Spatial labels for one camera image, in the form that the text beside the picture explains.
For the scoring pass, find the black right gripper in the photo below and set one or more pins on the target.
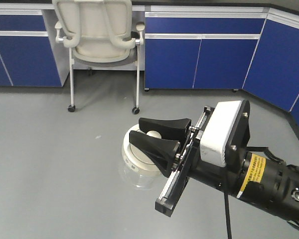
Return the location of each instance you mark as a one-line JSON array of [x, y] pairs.
[[177, 156]]

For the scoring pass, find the glass jar with cream lid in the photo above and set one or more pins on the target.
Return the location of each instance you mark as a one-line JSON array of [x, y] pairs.
[[136, 169]]

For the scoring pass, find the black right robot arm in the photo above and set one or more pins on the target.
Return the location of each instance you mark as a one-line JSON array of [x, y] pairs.
[[264, 180]]

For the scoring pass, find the white mesh office chair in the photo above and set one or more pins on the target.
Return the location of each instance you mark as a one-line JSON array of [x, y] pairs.
[[98, 33]]

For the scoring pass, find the blue lab cabinets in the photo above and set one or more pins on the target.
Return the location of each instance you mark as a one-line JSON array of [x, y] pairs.
[[252, 45]]

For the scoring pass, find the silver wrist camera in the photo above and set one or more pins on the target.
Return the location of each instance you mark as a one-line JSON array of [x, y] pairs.
[[215, 144]]

